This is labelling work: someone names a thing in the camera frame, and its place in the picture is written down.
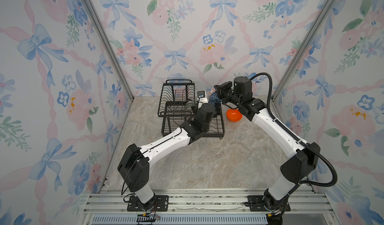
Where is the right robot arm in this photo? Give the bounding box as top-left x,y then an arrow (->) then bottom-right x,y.
215,76 -> 320,211

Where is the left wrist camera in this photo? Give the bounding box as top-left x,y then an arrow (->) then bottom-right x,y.
197,91 -> 209,108

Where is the black wire dish rack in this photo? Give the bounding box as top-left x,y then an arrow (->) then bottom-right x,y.
157,79 -> 226,139

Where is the aluminium corner post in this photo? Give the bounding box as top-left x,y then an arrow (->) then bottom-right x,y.
81,0 -> 134,102
272,0 -> 337,101

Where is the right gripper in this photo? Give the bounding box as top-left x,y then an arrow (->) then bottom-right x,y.
214,82 -> 242,110

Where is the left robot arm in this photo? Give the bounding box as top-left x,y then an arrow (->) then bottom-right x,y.
118,103 -> 217,206

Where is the aluminium mounting rail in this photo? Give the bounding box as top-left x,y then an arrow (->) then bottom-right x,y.
78,186 -> 340,225

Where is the right aluminium corner post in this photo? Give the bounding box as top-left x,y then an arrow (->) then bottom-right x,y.
272,0 -> 337,101

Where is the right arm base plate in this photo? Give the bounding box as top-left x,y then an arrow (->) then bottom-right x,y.
244,195 -> 291,213

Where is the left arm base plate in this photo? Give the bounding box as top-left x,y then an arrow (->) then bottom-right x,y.
127,195 -> 169,213

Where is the left aluminium corner post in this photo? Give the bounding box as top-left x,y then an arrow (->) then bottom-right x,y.
81,0 -> 134,102

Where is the orange plastic bowl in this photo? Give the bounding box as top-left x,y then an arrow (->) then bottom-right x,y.
226,109 -> 243,122

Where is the blue triangle pattern bowl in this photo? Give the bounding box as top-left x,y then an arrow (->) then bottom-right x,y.
209,87 -> 222,104

